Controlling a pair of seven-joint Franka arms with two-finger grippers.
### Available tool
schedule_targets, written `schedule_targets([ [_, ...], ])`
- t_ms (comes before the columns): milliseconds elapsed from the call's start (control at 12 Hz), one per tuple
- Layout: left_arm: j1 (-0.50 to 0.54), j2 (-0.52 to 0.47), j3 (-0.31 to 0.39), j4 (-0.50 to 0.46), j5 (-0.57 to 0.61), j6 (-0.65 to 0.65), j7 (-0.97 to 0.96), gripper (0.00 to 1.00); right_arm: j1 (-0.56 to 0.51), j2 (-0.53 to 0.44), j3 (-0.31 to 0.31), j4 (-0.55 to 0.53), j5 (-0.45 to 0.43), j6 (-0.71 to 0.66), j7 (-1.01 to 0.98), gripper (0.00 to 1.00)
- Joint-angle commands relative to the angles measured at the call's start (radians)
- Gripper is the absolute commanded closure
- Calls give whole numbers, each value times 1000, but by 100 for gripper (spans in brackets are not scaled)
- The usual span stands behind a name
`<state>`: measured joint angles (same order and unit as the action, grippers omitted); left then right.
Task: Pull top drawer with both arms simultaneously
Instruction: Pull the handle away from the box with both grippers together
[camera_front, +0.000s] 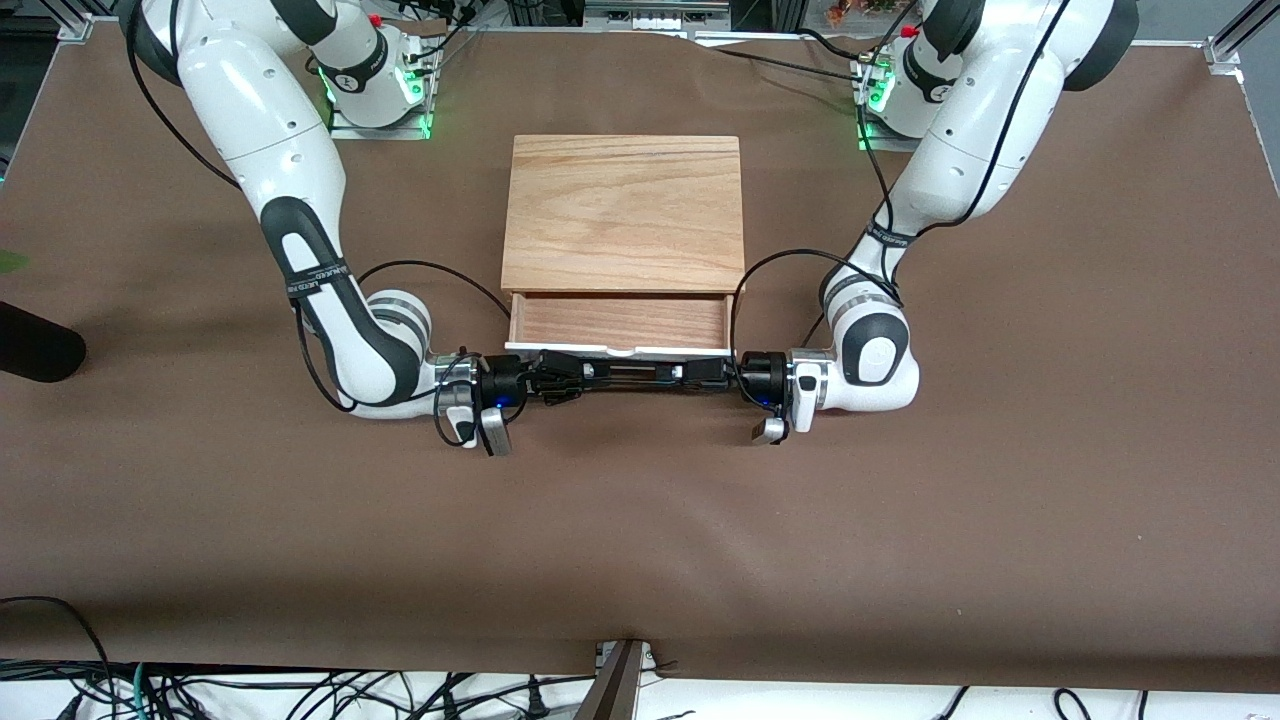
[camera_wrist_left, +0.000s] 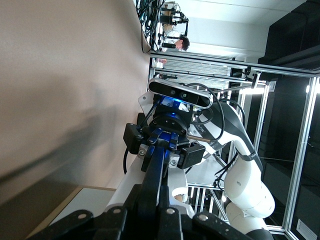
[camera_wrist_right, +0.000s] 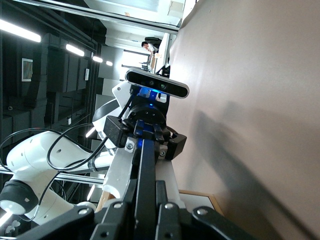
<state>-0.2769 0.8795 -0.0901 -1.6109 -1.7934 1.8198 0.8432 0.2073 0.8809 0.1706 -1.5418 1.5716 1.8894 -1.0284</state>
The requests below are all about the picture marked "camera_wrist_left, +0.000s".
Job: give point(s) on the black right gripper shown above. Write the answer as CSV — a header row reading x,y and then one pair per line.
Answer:
x,y
170,122

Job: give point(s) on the brown table cloth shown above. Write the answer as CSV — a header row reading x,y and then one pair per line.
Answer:
x,y
62,75

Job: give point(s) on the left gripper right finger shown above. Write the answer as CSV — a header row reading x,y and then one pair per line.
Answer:
x,y
190,227

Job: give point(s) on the person in white shirt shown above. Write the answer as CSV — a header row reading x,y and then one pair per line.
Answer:
x,y
182,43

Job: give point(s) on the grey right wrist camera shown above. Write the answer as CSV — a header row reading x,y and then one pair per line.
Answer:
x,y
175,92

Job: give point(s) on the black teleoperation rig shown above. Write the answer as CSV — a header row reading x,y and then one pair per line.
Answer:
x,y
166,18

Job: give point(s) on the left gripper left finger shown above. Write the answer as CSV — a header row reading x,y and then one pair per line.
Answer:
x,y
100,225

